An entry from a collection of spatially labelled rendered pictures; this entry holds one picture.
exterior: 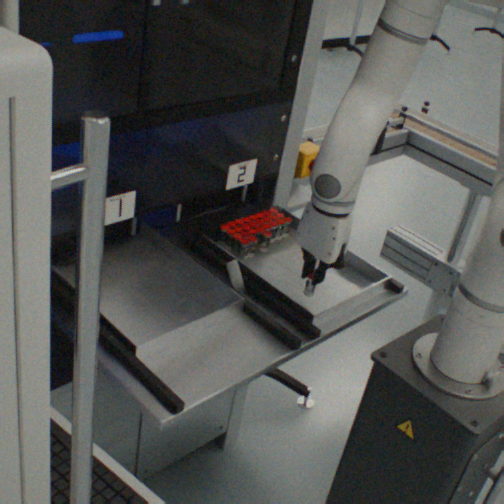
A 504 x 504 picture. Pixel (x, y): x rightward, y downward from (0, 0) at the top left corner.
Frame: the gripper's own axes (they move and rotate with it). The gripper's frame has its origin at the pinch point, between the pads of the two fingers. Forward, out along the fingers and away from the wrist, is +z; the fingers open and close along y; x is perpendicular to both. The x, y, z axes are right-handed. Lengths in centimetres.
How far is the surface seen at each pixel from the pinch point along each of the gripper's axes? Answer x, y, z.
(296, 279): 4.2, -6.7, 7.7
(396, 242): 99, -35, 44
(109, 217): -28.6, -30.6, -4.3
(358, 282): 15.8, 1.6, 7.6
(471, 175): 97, -16, 8
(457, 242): 100, -14, 33
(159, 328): -31.0, -9.4, 7.8
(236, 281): -10.2, -11.0, 5.7
